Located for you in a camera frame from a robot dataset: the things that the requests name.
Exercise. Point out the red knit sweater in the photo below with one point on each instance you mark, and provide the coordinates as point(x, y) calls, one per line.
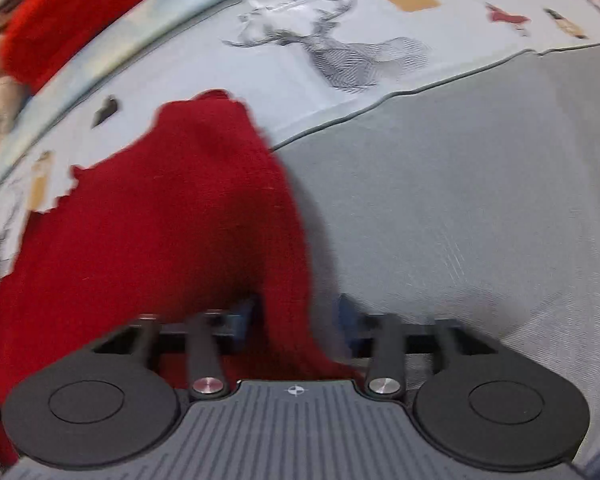
point(155, 220)

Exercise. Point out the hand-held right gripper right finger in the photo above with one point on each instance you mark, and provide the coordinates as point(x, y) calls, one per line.
point(348, 321)

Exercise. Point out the grey blanket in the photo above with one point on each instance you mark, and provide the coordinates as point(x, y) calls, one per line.
point(455, 185)

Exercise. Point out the deer printed bed sheet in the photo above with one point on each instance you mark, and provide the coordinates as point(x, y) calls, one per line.
point(190, 60)

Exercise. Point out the red blanket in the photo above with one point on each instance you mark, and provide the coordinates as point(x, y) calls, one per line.
point(80, 15)

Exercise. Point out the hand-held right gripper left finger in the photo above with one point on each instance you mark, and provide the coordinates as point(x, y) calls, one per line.
point(242, 321)

